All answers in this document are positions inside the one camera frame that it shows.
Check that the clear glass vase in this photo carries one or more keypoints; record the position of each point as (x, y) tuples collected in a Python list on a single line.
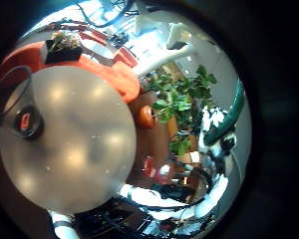
[(28, 123)]

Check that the red seat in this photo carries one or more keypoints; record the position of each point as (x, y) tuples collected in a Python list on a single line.
[(126, 57)]

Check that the green leafy plant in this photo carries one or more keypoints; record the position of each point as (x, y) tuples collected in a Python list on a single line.
[(176, 96)]

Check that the red glossy stool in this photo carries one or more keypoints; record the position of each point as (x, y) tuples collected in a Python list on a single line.
[(152, 169)]

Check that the curved orange sofa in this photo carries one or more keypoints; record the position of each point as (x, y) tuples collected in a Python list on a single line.
[(116, 74)]

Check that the black equipment cart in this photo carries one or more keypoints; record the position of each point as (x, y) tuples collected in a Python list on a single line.
[(123, 219)]

